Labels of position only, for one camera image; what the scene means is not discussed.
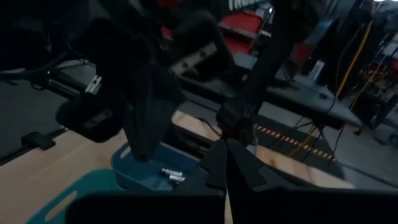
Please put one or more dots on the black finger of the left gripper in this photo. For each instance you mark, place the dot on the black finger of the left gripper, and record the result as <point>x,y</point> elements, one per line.
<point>136,124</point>
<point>160,124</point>

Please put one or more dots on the light teal plastic bin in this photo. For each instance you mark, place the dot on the light teal plastic bin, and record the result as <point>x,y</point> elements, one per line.
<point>93,183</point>

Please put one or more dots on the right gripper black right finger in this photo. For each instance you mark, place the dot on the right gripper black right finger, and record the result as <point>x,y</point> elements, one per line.
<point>245,168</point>

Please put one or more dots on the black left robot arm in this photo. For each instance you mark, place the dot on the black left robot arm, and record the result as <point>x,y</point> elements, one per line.
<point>267,62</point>

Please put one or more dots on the Energizer silver battery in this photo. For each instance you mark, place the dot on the Energizer silver battery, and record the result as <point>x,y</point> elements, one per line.
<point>171,172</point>
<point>176,179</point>

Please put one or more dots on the silver mounting bracket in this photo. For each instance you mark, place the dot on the silver mounting bracket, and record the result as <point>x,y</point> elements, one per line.
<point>196,60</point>

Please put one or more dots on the dark grey side desk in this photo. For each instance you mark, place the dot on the dark grey side desk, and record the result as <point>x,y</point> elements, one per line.
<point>311,96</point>

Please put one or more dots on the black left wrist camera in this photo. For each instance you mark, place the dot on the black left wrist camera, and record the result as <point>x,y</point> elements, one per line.
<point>90,121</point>

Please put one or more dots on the red storage bin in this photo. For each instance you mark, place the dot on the red storage bin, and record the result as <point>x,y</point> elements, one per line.
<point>242,21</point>

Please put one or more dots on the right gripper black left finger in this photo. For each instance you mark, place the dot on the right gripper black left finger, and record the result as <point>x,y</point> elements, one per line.
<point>217,165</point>

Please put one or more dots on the black frame clamp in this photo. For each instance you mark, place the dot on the black frame clamp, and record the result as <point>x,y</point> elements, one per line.
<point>38,140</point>

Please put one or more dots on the dark teal plastic bin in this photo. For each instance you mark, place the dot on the dark teal plastic bin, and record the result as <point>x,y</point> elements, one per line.
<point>143,174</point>

